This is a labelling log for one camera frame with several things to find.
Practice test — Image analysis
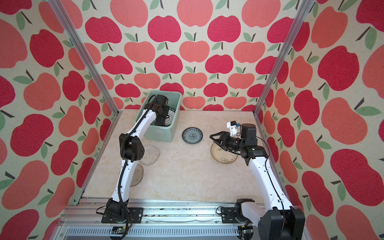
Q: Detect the white plate black flower outline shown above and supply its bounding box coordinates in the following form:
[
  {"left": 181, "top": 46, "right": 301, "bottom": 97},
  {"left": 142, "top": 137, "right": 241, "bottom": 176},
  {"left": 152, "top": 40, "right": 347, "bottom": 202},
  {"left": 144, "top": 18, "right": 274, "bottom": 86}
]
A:
[{"left": 165, "top": 108, "right": 176, "bottom": 127}]

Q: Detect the left aluminium frame post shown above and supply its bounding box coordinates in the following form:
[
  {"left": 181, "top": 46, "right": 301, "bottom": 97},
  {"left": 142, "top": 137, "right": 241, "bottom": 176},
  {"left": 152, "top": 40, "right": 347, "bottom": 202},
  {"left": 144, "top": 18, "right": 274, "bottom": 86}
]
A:
[{"left": 48, "top": 0, "right": 119, "bottom": 116}]

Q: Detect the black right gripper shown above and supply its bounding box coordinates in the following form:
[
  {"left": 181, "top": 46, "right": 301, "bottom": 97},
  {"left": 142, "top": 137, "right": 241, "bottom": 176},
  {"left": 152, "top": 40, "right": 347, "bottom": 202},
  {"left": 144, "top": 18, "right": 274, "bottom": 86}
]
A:
[{"left": 210, "top": 131, "right": 246, "bottom": 154}]

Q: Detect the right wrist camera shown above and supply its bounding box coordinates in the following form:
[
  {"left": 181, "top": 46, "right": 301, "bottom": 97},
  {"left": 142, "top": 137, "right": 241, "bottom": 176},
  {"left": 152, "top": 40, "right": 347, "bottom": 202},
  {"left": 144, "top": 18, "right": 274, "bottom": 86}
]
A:
[{"left": 227, "top": 121, "right": 241, "bottom": 137}]

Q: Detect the blue floral pattern plate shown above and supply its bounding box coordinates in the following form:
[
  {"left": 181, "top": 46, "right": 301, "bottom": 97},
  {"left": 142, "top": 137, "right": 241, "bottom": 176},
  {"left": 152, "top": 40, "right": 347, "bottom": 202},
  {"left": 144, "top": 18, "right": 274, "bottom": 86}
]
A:
[{"left": 182, "top": 127, "right": 203, "bottom": 145}]

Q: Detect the clear glass plate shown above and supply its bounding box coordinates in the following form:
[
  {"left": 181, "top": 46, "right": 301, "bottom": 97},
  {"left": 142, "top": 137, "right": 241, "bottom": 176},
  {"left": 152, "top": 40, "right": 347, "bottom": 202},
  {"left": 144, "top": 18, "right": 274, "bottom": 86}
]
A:
[{"left": 140, "top": 145, "right": 161, "bottom": 166}]

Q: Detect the beige speckled ceramic plate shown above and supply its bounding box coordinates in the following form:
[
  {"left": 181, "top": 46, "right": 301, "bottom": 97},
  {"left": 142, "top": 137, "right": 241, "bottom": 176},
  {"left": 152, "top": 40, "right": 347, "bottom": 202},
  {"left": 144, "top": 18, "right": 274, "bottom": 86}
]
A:
[{"left": 211, "top": 143, "right": 238, "bottom": 165}]

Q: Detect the right aluminium frame post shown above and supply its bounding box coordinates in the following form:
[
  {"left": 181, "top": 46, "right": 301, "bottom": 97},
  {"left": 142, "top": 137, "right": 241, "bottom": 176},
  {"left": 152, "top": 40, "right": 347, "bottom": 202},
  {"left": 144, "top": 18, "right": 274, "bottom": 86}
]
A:
[{"left": 254, "top": 0, "right": 315, "bottom": 120}]

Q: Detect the light green plastic bin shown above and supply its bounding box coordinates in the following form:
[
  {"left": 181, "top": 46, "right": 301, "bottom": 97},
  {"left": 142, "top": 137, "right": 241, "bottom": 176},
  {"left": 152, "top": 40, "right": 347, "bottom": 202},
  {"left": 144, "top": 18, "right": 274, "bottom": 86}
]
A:
[{"left": 134, "top": 90, "right": 182, "bottom": 142}]

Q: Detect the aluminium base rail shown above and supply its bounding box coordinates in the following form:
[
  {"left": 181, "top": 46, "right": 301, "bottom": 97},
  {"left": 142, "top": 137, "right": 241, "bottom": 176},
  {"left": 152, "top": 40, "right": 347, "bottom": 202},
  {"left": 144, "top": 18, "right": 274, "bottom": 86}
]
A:
[{"left": 49, "top": 197, "right": 243, "bottom": 240}]

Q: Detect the aluminium frame post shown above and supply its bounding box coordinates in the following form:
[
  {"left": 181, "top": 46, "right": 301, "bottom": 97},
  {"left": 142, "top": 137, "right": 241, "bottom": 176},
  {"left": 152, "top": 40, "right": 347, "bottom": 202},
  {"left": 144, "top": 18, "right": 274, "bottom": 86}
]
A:
[
  {"left": 48, "top": 0, "right": 119, "bottom": 116},
  {"left": 254, "top": 0, "right": 315, "bottom": 120}
]

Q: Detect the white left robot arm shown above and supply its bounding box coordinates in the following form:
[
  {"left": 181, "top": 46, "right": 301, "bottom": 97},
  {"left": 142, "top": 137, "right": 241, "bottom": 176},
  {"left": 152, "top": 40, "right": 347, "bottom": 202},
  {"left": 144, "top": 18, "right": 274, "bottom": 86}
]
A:
[{"left": 102, "top": 95, "right": 169, "bottom": 224}]

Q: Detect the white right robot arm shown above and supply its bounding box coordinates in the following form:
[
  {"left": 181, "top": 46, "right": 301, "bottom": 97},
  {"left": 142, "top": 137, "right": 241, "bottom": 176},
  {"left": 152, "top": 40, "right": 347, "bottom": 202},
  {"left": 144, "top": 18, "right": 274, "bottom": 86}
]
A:
[{"left": 210, "top": 121, "right": 306, "bottom": 240}]

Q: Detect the grey glass plate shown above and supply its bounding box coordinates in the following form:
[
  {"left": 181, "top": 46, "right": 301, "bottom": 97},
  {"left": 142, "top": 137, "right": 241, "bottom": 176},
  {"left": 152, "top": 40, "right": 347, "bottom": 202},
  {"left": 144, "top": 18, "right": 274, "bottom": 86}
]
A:
[{"left": 130, "top": 164, "right": 144, "bottom": 187}]

